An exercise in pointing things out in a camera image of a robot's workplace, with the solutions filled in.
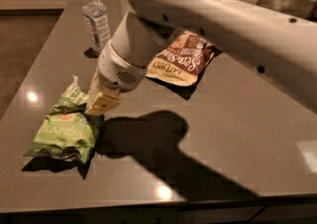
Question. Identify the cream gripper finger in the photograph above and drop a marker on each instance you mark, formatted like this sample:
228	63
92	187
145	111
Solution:
93	92
99	103

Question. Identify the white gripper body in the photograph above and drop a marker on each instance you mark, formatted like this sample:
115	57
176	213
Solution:
116	70

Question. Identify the green jalapeno chip bag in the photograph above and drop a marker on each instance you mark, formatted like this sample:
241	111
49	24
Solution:
67	132

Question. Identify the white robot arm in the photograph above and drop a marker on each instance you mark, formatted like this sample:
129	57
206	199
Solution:
284	45

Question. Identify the brown sea salt chip bag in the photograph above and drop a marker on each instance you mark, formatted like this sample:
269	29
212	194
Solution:
181	62

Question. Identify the clear plastic water bottle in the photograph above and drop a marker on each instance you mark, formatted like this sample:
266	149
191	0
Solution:
96	19

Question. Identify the metal snack dispenser base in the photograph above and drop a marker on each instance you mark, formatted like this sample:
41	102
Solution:
305	9

